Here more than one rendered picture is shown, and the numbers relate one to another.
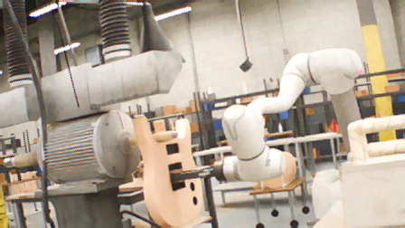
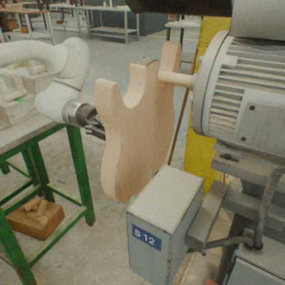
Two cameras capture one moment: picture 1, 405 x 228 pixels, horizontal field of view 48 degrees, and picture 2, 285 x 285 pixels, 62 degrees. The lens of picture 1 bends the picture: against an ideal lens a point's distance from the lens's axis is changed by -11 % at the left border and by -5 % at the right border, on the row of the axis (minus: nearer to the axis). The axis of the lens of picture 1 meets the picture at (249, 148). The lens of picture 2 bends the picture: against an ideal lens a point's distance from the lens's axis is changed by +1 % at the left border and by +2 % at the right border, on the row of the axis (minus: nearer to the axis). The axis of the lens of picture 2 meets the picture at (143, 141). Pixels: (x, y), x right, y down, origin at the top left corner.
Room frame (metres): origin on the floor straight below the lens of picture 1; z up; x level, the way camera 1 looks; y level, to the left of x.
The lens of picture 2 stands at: (2.36, 0.39, 1.46)
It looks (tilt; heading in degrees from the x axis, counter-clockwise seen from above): 33 degrees down; 189
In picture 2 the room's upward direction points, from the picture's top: straight up
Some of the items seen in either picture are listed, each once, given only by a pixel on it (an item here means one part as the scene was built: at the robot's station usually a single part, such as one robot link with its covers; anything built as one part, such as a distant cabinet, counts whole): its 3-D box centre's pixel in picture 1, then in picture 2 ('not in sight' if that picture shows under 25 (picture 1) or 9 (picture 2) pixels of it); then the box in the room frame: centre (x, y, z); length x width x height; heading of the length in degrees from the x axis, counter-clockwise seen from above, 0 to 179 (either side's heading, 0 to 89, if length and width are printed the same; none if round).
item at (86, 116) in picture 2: (215, 171); (96, 119); (1.71, 0.13, 1.10); 0.09 x 0.08 x 0.07; 68
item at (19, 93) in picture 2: not in sight; (15, 94); (1.44, -0.35, 1.04); 0.11 x 0.03 x 0.03; 158
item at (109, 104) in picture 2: (181, 129); (113, 97); (1.91, 0.26, 1.26); 0.07 x 0.04 x 0.09; 158
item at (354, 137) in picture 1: (355, 146); not in sight; (1.25, -0.28, 1.15); 0.03 x 0.03 x 0.09
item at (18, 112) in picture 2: not in sight; (7, 103); (1.40, -0.43, 0.98); 0.27 x 0.16 x 0.09; 68
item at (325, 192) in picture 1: (330, 192); not in sight; (2.24, -0.34, 0.87); 0.18 x 0.16 x 0.22; 59
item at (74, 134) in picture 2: not in sight; (82, 178); (1.32, -0.16, 0.45); 0.05 x 0.05 x 0.90; 68
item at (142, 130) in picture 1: (145, 131); (168, 62); (1.67, 0.35, 1.28); 0.07 x 0.04 x 0.10; 158
